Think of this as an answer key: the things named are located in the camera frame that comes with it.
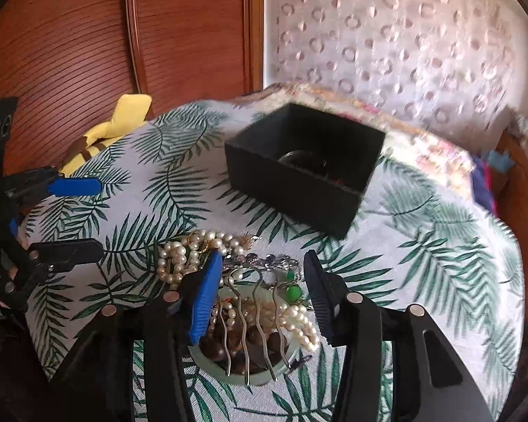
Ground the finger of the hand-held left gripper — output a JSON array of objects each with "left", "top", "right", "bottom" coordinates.
[
  {"left": 4, "top": 166, "right": 103, "bottom": 205},
  {"left": 2, "top": 238, "right": 104, "bottom": 313}
]

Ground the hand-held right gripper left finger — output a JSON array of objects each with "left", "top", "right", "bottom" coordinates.
[{"left": 48, "top": 250, "right": 225, "bottom": 422}]

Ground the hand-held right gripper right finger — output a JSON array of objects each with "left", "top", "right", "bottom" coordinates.
[{"left": 303, "top": 250, "right": 496, "bottom": 422}]

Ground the green bead hairpin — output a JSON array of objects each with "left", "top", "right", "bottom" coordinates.
[{"left": 284, "top": 269, "right": 305, "bottom": 305}]

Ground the white pearl bracelet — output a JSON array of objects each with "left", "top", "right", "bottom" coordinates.
[{"left": 279, "top": 303, "right": 321, "bottom": 353}]

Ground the white pearl necklace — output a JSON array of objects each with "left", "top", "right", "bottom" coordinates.
[{"left": 157, "top": 230, "right": 253, "bottom": 284}]

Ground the brown bead bracelet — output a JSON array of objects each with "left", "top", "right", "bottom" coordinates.
[{"left": 202, "top": 312, "right": 287, "bottom": 365}]

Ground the silver hair comb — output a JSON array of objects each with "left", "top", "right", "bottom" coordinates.
[{"left": 213, "top": 264, "right": 300, "bottom": 385}]

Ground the purple crystal bracelet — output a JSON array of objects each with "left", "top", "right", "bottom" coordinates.
[{"left": 229, "top": 246, "right": 301, "bottom": 273}]

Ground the pale green jade bangle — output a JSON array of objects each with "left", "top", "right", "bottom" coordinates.
[{"left": 188, "top": 286, "right": 300, "bottom": 386}]

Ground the black jewelry box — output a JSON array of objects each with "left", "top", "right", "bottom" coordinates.
[{"left": 224, "top": 102, "right": 387, "bottom": 239}]

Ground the yellow plush toy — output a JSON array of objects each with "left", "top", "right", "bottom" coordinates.
[{"left": 59, "top": 94, "right": 152, "bottom": 175}]

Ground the palm leaf printed blanket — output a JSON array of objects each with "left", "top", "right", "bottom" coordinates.
[{"left": 18, "top": 99, "right": 526, "bottom": 422}]

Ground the wooden slatted wardrobe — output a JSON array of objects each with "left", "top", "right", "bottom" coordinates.
[{"left": 0, "top": 0, "right": 265, "bottom": 177}]

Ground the dark metal bangle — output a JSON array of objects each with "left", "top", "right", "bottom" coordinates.
[{"left": 276, "top": 149, "right": 335, "bottom": 177}]

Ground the dark blue blanket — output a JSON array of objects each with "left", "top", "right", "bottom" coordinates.
[{"left": 469, "top": 154, "right": 501, "bottom": 217}]

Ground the wooden cabinet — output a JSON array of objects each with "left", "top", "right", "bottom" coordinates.
[{"left": 488, "top": 116, "right": 528, "bottom": 317}]

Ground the blue bag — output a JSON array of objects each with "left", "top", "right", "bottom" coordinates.
[{"left": 486, "top": 149, "right": 516, "bottom": 173}]

